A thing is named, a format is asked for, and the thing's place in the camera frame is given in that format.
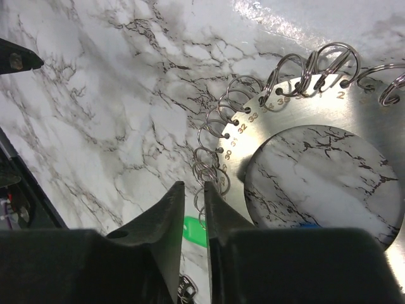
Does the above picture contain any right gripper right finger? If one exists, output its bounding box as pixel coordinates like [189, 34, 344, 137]
[204, 182, 404, 303]

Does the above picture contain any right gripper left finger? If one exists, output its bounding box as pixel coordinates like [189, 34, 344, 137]
[1, 182, 185, 303]

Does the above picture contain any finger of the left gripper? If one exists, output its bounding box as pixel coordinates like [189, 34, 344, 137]
[0, 39, 44, 75]

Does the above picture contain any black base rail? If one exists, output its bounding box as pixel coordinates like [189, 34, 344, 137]
[1, 132, 67, 229]

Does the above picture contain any key with black fob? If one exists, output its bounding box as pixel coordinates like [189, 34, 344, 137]
[177, 274, 198, 304]

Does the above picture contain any blue key tag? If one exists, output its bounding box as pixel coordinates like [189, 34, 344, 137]
[299, 223, 321, 228]

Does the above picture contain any green key tag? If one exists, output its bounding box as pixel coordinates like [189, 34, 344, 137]
[183, 216, 207, 248]

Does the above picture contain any metal disc with keyrings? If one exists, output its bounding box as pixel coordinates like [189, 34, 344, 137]
[192, 42, 404, 286]

